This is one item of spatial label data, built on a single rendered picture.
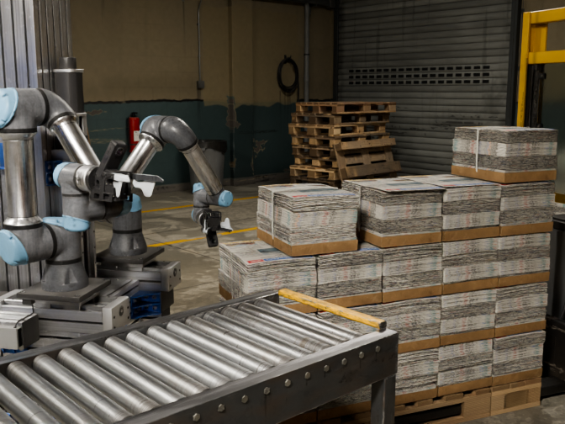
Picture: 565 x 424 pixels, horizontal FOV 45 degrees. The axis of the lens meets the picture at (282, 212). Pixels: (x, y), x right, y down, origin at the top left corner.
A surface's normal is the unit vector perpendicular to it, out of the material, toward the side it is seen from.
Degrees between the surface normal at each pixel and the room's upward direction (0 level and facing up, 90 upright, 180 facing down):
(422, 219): 90
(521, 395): 90
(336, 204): 90
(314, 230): 90
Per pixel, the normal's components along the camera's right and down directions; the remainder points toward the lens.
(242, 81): 0.66, 0.13
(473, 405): 0.38, 0.16
